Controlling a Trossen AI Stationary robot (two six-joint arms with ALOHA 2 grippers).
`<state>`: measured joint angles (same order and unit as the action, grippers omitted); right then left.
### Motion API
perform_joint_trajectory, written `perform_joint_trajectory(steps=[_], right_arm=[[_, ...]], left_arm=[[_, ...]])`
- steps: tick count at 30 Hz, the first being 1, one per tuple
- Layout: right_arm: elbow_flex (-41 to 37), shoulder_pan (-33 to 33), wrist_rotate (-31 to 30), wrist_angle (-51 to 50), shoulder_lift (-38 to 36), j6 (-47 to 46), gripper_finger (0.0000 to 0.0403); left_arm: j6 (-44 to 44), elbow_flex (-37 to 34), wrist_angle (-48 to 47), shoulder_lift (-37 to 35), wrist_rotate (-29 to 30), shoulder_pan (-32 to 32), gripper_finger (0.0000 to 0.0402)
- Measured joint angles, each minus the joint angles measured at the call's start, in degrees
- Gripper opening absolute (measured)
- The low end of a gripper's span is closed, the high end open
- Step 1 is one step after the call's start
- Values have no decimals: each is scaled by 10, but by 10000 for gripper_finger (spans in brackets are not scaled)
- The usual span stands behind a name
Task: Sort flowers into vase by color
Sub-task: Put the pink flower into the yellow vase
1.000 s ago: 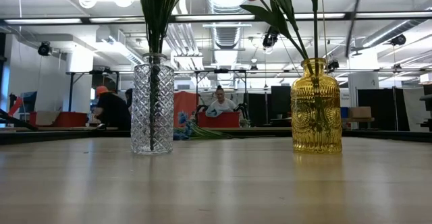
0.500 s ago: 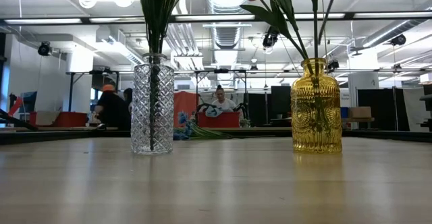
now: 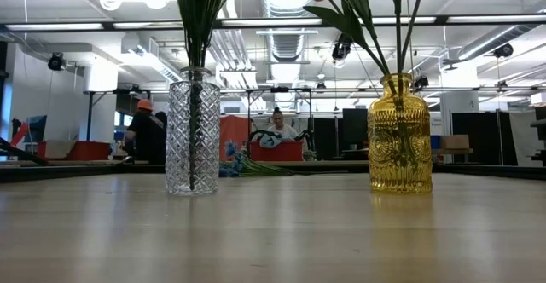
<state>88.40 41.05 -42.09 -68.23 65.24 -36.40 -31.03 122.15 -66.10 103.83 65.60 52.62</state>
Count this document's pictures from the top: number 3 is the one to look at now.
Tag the clear cut glass vase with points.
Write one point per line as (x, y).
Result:
(179, 146)

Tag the yellow embossed glass vase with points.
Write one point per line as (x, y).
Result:
(384, 168)

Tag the red artificial flower bunch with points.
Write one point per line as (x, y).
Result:
(192, 19)

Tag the person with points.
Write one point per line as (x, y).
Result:
(147, 138)
(281, 131)

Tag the light blue cloth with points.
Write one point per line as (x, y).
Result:
(270, 140)

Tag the red plastic bin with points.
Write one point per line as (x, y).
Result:
(277, 153)
(94, 151)

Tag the orange red fabric panel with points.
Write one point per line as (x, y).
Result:
(234, 131)

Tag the small dark green ornament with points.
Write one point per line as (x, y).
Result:
(308, 155)

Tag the black screen panel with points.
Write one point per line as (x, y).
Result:
(328, 134)

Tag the black hanging spotlight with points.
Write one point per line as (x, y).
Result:
(503, 50)
(422, 82)
(55, 61)
(340, 50)

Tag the blue plastic bin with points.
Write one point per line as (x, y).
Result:
(436, 142)

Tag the white paper sign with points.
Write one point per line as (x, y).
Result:
(437, 123)

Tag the brown cardboard box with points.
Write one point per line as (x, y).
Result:
(454, 141)

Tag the white pillar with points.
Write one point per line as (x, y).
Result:
(458, 104)

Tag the black partition panel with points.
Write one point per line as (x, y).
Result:
(484, 138)

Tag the white cardboard box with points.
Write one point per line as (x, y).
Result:
(59, 148)

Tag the blue panel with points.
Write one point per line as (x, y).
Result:
(37, 127)

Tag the black diagonal bar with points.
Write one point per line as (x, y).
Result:
(21, 153)

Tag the red stick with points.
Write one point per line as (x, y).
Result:
(20, 134)

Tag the black machine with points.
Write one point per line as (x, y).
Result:
(541, 134)

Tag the black gantry frame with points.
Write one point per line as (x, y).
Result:
(279, 89)

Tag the silver ventilation duct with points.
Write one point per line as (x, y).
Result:
(288, 44)

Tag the black ceiling light rail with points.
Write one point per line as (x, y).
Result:
(273, 27)

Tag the grey diagonal ventilation duct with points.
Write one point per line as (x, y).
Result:
(490, 42)

